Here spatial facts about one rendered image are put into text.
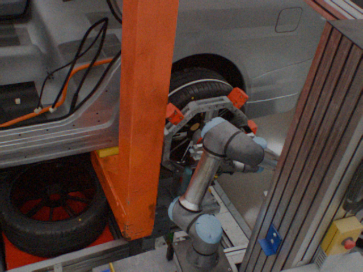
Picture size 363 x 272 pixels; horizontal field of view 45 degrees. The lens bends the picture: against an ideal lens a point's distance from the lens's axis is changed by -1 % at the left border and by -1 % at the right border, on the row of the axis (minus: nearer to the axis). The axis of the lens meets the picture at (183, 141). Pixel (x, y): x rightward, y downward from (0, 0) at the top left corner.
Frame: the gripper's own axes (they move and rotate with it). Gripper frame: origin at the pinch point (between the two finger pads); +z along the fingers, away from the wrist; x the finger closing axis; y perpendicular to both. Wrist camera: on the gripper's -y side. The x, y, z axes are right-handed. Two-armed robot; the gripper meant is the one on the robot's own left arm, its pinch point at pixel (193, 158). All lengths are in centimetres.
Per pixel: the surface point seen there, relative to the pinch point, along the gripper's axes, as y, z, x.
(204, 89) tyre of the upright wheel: -47.1, -10.7, 4.5
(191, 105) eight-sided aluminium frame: -37.3, -3.2, 7.4
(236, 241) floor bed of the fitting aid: 9, -51, 99
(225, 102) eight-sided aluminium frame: -40.9, -22.8, 7.0
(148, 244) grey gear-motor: 13, 10, 95
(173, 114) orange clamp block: -30.3, 7.4, 6.5
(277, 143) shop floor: -98, -116, 141
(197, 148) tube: -12.3, -5.1, 10.4
